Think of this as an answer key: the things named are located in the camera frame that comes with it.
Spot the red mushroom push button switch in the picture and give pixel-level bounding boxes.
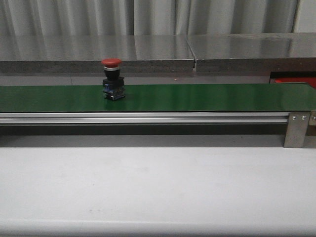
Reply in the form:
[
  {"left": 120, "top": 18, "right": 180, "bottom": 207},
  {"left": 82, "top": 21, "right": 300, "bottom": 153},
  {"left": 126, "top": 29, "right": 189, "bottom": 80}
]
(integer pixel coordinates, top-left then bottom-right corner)
[{"left": 101, "top": 58, "right": 125, "bottom": 101}]

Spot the green conveyor belt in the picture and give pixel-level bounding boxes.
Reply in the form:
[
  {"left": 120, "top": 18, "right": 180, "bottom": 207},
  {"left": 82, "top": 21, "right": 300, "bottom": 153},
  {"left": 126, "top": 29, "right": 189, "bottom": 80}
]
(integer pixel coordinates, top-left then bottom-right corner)
[{"left": 0, "top": 83, "right": 316, "bottom": 113}]

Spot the grey stone counter left slab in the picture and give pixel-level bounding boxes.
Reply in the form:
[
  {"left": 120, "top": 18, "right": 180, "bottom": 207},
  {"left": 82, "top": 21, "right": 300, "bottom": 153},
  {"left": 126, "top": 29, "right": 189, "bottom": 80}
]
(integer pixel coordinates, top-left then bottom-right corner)
[{"left": 0, "top": 36, "right": 196, "bottom": 76}]

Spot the steel conveyor end plate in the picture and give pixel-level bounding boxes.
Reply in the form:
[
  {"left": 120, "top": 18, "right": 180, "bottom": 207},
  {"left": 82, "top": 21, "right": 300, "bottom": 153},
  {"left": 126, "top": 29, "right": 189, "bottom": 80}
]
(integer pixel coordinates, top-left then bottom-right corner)
[{"left": 306, "top": 110, "right": 316, "bottom": 136}]

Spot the red plastic tray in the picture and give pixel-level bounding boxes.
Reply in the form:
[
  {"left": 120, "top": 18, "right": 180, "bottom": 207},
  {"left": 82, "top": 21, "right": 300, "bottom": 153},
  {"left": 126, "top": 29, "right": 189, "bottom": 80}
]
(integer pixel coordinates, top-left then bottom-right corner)
[{"left": 270, "top": 77, "right": 316, "bottom": 89}]

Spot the grey pleated curtain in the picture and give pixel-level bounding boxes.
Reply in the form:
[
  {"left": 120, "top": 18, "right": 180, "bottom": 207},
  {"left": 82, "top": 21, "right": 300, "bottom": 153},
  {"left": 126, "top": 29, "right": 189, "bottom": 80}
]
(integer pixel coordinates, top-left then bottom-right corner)
[{"left": 0, "top": 0, "right": 298, "bottom": 36}]

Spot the aluminium conveyor side rail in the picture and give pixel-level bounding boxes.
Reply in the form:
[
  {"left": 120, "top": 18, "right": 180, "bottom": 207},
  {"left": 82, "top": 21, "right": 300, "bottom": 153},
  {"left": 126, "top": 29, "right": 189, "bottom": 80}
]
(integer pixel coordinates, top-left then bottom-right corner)
[{"left": 0, "top": 112, "right": 289, "bottom": 126}]

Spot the steel conveyor support bracket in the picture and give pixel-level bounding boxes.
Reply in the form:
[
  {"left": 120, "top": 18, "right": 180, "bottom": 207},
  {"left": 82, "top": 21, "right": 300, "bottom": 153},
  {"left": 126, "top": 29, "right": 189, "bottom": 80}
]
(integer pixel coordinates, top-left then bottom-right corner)
[{"left": 283, "top": 112, "right": 310, "bottom": 148}]

